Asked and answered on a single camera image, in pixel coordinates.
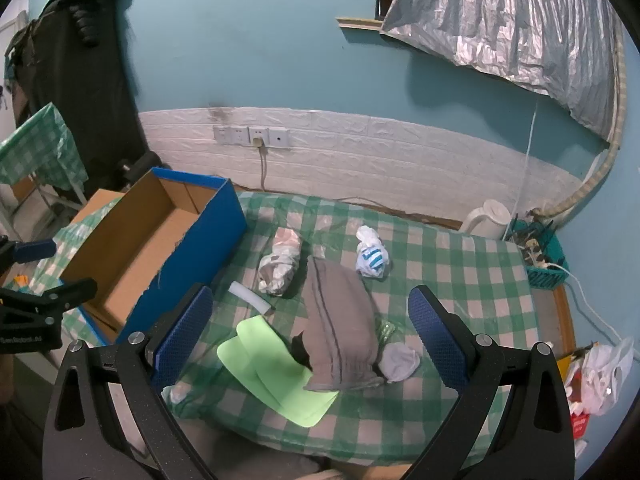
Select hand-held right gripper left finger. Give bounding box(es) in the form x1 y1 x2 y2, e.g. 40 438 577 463
42 284 216 480

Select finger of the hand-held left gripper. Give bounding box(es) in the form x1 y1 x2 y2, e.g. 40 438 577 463
0 278 98 317
0 236 57 272

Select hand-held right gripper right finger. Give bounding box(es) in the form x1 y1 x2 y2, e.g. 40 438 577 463
407 285 573 480

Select small white sock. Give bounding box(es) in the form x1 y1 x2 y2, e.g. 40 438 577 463
378 342 422 383

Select glittery green cloth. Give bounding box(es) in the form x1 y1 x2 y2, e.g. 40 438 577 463
372 317 399 348

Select light green cloth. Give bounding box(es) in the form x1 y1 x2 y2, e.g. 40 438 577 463
216 315 340 429

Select grey sock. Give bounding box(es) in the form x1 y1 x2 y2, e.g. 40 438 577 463
301 255 386 393

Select blue cardboard box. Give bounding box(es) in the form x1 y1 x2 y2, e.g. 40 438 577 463
59 166 248 347

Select black knit sock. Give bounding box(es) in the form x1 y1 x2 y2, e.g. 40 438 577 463
291 330 314 368

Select white crumpled cloth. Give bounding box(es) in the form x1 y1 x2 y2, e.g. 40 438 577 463
162 382 193 406

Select green white checked tablecloth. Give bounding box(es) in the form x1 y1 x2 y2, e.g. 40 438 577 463
30 190 543 466

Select white foam tube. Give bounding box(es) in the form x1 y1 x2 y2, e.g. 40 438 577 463
228 281 276 316

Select white blue striped cloth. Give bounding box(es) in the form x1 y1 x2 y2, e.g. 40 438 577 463
354 225 391 279

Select green checked hanging cloth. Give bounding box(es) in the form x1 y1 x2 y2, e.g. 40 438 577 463
0 102 90 192

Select teal plastic basket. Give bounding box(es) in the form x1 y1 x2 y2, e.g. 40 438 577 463
507 220 569 291

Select white power strip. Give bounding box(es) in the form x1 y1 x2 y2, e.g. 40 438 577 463
520 237 551 268

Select red white packet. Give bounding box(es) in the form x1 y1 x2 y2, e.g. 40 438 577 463
570 400 592 437

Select white plastic bag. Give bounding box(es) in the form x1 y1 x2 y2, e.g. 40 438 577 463
565 337 636 416

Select black jacket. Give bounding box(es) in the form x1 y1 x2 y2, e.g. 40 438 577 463
5 0 151 191

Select silver foil curtain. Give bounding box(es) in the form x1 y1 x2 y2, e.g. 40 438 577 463
380 0 618 143

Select wooden window sill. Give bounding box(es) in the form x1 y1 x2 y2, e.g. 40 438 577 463
336 16 386 32

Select white power cable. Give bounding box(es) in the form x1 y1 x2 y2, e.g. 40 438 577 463
547 260 626 346

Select beige plug with cable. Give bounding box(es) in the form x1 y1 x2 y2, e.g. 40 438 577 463
252 137 271 193

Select thin white cord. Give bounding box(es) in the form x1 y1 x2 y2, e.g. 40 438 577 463
514 100 539 231

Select wrapped wall pipe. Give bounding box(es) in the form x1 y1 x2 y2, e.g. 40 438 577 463
542 25 629 221

